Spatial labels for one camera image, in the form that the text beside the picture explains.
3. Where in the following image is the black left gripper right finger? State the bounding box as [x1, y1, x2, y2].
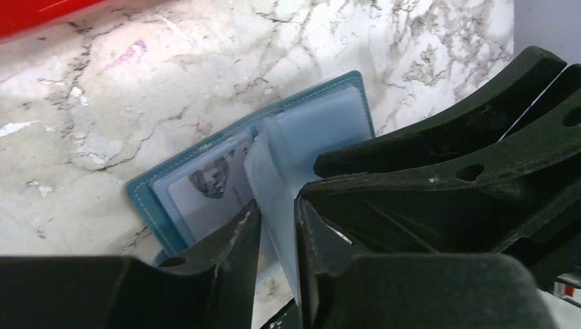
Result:
[295, 198, 556, 328]

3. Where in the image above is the white card with portrait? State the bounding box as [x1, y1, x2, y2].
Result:
[167, 141, 253, 242]

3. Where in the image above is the blue leather card holder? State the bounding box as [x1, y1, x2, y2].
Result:
[125, 71, 375, 295]

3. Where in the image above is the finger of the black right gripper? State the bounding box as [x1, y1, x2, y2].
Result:
[314, 46, 567, 178]
[301, 92, 580, 268]

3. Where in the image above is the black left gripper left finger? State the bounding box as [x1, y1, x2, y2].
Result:
[1, 201, 261, 328]

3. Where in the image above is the red plastic bin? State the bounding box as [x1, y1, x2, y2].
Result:
[1, 0, 113, 44]

